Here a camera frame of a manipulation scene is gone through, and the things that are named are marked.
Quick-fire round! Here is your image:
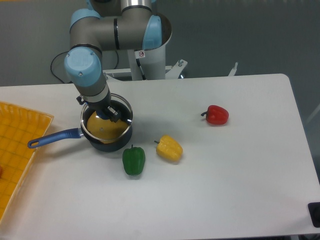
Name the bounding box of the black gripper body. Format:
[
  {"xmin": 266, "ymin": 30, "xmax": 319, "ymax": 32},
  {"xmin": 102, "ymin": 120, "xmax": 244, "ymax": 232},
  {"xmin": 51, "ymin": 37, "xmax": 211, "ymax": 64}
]
[{"xmin": 85, "ymin": 95, "xmax": 111, "ymax": 118}]

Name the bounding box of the glass pot lid blue knob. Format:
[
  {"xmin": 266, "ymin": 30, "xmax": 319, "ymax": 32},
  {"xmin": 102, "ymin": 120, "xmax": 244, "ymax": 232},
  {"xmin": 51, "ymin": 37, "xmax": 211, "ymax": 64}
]
[{"xmin": 80, "ymin": 93, "xmax": 134, "ymax": 145}]

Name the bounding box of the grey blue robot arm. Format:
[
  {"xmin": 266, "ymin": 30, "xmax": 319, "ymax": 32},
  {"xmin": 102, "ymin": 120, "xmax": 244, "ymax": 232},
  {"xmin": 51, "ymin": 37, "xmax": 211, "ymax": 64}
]
[{"xmin": 64, "ymin": 0, "xmax": 163, "ymax": 122}]

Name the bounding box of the yellow bread slice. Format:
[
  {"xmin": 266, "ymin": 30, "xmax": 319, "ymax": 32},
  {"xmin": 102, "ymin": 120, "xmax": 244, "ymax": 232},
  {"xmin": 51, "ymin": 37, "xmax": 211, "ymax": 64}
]
[{"xmin": 86, "ymin": 111, "xmax": 129, "ymax": 143}]

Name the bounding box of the green bell pepper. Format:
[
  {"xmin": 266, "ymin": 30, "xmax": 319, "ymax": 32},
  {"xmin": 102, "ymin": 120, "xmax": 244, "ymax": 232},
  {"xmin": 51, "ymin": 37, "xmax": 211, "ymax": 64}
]
[{"xmin": 122, "ymin": 144, "xmax": 146, "ymax": 176}]

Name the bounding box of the yellow bell pepper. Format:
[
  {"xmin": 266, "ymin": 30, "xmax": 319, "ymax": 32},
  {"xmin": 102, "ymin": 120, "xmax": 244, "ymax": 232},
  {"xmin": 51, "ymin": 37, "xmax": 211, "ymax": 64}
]
[{"xmin": 154, "ymin": 135, "xmax": 183, "ymax": 162}]

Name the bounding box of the yellow plastic basket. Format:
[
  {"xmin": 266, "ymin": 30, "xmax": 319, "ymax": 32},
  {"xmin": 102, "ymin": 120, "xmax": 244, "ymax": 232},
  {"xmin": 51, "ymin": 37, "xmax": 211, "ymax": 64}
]
[{"xmin": 0, "ymin": 101, "xmax": 54, "ymax": 219}]

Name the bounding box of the red bell pepper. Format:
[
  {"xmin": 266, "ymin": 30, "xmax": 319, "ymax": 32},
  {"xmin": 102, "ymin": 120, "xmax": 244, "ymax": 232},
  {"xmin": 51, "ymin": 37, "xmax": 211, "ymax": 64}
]
[{"xmin": 200, "ymin": 105, "xmax": 229, "ymax": 126}]

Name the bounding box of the black device at table edge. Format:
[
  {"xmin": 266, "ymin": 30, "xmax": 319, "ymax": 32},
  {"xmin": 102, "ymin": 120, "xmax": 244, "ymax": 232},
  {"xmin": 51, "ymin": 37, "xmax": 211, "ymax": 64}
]
[{"xmin": 307, "ymin": 202, "xmax": 320, "ymax": 228}]

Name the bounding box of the dark saucepan blue handle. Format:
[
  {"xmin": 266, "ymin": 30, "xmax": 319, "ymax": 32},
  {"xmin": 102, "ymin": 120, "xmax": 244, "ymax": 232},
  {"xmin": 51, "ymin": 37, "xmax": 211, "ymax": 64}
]
[{"xmin": 27, "ymin": 99, "xmax": 133, "ymax": 153}]

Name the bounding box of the black cable on floor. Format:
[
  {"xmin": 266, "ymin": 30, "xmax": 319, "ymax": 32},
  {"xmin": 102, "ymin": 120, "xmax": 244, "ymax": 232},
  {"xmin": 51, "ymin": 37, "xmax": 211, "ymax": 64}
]
[{"xmin": 50, "ymin": 49, "xmax": 119, "ymax": 84}]

